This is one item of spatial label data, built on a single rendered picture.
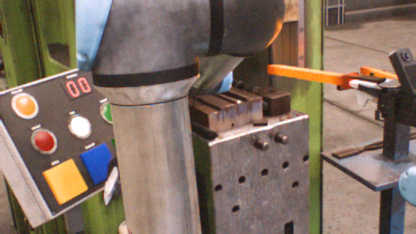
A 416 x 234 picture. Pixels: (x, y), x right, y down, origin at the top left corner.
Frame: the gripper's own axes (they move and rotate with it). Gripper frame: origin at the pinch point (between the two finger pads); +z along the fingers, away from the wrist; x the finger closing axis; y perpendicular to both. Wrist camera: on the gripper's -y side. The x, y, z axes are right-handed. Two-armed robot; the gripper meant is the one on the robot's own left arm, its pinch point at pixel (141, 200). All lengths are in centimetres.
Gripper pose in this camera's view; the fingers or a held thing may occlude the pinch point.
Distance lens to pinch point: 117.0
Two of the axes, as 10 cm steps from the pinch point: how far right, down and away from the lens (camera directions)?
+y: 1.0, 3.2, -9.4
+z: 0.6, 9.4, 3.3
